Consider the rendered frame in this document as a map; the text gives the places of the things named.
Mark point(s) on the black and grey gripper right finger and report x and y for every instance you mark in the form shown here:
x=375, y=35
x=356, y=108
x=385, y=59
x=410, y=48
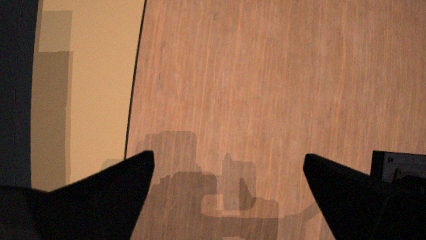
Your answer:
x=357, y=206

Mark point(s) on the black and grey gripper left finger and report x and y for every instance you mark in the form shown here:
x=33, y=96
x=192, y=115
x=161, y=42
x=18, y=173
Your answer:
x=103, y=206

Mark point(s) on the light wooden board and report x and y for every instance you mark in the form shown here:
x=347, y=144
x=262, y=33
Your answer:
x=84, y=68

